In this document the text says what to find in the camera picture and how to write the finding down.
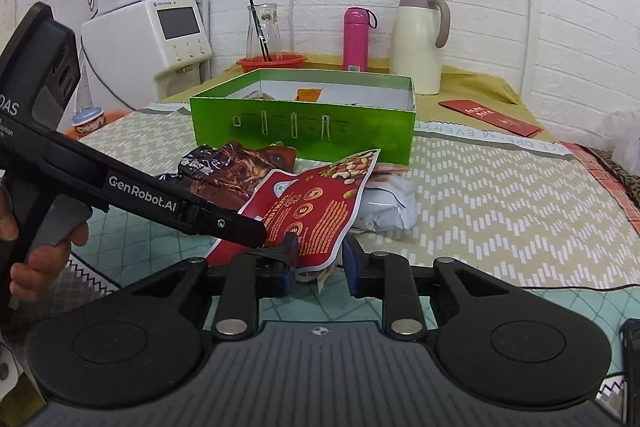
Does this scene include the white water dispenser with screen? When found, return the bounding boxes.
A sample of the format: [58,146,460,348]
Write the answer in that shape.
[81,0,213,112]

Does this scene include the pink thermos bottle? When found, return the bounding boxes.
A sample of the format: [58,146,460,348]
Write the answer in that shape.
[342,7,377,72]

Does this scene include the yellow tablecloth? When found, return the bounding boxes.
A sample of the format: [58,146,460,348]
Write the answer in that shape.
[160,59,556,142]

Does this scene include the glass carafe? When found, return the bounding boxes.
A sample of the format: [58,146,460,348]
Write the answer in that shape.
[245,3,283,62]

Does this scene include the black device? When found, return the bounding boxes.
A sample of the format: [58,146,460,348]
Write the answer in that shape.
[619,319,640,425]

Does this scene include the dark brown jerky packet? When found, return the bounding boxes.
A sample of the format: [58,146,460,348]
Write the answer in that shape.
[155,141,298,208]

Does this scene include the red nuts pouch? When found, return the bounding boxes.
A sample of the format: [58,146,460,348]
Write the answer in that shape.
[206,149,382,270]

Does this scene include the black cable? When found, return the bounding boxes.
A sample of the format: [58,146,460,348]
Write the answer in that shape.
[520,283,632,294]

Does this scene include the red plaid cloth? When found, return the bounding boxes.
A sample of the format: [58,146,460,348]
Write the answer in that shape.
[565,142,640,233]

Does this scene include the printed bowl with blue lid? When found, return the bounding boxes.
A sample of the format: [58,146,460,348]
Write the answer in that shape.
[72,107,106,130]

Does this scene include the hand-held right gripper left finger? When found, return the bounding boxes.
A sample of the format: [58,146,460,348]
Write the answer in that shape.
[117,234,301,340]

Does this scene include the clear plastic bag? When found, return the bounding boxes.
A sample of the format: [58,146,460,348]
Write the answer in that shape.
[595,109,640,172]

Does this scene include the cream thermal jug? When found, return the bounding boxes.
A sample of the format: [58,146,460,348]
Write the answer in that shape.
[389,0,452,95]

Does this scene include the leopard print cloth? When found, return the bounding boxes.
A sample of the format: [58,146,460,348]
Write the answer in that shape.
[590,147,640,215]

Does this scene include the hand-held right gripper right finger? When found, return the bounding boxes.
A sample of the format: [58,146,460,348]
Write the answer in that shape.
[341,237,521,340]

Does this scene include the red envelope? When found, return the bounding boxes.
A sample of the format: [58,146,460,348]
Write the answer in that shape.
[439,98,543,138]

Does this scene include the black straws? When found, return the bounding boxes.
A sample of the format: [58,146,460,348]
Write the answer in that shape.
[248,0,272,62]

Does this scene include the green cardboard box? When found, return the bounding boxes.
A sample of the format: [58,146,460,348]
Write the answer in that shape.
[189,68,417,166]

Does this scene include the green patterned tablecloth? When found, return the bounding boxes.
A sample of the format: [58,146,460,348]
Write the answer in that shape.
[0,104,640,427]

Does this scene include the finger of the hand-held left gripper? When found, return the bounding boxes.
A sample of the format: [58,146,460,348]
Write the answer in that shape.
[172,198,269,251]

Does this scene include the red plastic basket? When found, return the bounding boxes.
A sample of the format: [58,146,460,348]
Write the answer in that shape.
[236,53,308,75]

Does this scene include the small white packet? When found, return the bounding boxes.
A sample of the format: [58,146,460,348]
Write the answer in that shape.
[300,268,333,293]

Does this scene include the white pillow snack packet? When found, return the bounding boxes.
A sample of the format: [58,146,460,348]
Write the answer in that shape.
[357,179,417,240]

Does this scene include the person's left hand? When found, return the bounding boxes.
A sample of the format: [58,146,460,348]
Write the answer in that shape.
[0,187,90,305]

